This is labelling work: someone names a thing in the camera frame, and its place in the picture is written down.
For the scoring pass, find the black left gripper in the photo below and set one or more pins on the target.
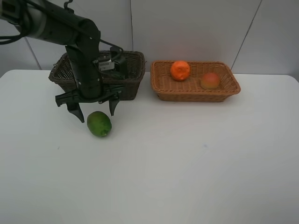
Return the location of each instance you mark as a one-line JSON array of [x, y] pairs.
[[90, 87]]

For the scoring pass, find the green lime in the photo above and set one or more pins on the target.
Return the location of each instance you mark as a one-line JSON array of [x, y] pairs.
[[99, 124]]

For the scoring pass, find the dark green shampoo bottle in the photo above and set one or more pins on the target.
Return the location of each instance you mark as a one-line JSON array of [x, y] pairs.
[[120, 61]]

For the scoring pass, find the orange tangerine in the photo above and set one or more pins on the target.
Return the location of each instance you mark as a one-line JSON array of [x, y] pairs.
[[180, 70]]

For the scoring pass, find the red yellow peach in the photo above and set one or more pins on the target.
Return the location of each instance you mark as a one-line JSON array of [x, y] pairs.
[[210, 81]]

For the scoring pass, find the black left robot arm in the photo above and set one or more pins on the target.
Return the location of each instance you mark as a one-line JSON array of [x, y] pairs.
[[43, 20]]

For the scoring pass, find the orange wicker basket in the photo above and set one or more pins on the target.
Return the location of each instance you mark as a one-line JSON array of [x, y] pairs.
[[190, 90]]

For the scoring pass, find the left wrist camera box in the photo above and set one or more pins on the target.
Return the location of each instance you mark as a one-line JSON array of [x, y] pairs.
[[104, 62]]

